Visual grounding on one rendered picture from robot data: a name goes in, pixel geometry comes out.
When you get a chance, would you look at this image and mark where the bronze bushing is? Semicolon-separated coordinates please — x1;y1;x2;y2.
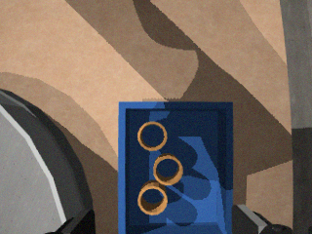
137;122;167;151
137;180;168;215
153;153;182;185

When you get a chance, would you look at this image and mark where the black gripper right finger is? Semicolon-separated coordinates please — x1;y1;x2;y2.
232;205;293;234

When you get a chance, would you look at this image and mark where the blue crate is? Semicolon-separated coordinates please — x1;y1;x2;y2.
118;101;233;234

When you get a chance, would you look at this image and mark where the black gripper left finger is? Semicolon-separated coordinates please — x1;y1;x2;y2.
45;210;96;234

